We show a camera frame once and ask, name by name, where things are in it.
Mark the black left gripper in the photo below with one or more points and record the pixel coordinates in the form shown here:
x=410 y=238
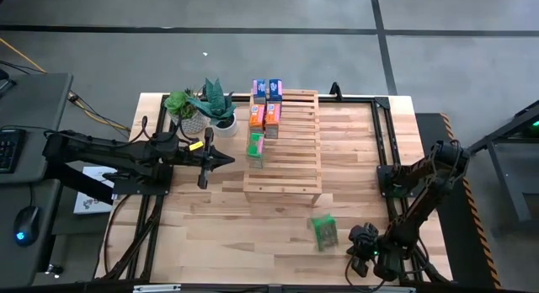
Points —
x=206 y=160

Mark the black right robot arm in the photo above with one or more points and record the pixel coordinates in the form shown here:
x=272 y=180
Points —
x=421 y=188

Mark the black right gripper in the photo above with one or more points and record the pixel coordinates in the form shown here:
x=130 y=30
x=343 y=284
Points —
x=364 y=240

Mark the grey desk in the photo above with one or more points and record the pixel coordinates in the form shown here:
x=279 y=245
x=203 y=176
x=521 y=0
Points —
x=38 y=99

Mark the triangle-patterned planter with succulent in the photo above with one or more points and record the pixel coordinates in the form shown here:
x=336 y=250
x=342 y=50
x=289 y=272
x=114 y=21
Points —
x=193 y=122

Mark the wooden slatted shelf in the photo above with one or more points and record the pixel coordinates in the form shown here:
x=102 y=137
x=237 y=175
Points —
x=295 y=158

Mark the black aluminium table frame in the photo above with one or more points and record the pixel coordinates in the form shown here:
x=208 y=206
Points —
x=349 y=99

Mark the black computer mouse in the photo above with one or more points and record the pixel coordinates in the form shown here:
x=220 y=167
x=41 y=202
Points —
x=26 y=225

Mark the black keyboard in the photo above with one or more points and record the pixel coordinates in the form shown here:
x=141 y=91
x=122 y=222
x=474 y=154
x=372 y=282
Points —
x=10 y=150

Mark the black metal table stand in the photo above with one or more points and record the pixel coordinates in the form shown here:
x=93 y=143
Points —
x=505 y=179

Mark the blue Frosted Flakes cereal box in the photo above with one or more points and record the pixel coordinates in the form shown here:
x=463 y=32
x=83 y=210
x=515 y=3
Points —
x=275 y=89
x=259 y=91

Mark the black hazard-striped floor mat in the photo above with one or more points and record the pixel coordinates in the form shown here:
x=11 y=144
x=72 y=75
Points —
x=455 y=242

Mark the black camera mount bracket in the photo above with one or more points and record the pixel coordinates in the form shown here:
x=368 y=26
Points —
x=335 y=90

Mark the white booklet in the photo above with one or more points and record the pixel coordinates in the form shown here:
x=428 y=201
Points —
x=90 y=200

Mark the green cereal box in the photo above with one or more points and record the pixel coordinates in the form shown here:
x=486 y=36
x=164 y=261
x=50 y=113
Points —
x=323 y=232
x=255 y=147

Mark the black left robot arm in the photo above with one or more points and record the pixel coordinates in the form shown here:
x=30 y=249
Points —
x=105 y=152

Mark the orange Mini Wheats cereal box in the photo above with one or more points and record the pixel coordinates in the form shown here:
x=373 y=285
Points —
x=256 y=117
x=272 y=119

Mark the silver metal bracket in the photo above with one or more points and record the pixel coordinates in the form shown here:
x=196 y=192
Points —
x=156 y=288

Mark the white pot with snake plant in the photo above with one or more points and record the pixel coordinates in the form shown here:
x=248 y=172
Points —
x=217 y=103

